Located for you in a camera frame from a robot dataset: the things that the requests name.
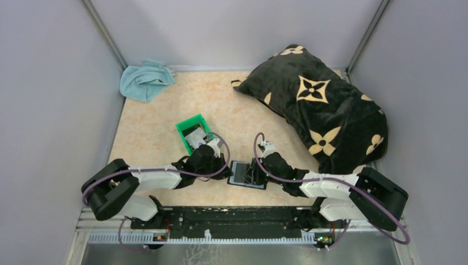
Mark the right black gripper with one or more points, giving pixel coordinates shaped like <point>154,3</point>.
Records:
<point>259,167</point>

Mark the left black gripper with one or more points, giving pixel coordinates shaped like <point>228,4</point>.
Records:
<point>204,154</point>

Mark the white gold VIP card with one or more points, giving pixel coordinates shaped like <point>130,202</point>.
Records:
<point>196,138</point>

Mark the black card holder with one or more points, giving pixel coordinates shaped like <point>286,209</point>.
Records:
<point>243,175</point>

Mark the green plastic bin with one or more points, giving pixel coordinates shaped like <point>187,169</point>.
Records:
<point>189,125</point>

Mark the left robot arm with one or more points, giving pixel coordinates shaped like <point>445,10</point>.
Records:
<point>114,189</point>

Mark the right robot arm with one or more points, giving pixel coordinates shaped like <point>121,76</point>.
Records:
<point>367,195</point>

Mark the black floral pillow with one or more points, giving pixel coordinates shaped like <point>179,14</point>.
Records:
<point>341,127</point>

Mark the light blue cloth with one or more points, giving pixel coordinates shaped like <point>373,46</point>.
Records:
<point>143,83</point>

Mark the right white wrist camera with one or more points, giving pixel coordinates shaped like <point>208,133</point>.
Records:
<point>266,148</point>

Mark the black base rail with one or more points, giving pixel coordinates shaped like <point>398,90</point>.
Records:
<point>270,222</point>

